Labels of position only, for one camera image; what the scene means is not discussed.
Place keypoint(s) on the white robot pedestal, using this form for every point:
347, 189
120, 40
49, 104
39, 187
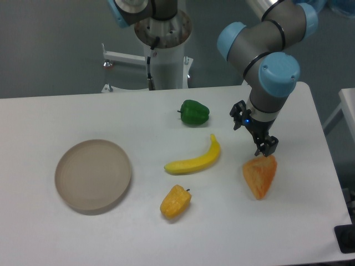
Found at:
164, 34

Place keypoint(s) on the yellow toy pepper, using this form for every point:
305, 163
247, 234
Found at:
175, 202

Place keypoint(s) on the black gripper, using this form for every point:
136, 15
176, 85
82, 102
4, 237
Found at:
259, 130

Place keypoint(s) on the black device at edge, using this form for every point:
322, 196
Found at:
345, 238

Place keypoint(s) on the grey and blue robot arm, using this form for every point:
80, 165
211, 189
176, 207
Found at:
257, 53

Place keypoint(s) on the yellow toy banana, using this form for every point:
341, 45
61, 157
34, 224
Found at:
196, 164

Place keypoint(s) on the white table at right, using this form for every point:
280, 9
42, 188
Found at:
345, 109

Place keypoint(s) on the orange toy fruit slice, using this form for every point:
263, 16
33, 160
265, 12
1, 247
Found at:
259, 174

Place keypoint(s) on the beige round plate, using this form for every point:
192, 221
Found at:
92, 176

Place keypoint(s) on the green toy pepper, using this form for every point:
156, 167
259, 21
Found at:
193, 113

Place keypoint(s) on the white pedestal base frame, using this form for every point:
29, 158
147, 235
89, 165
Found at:
124, 62

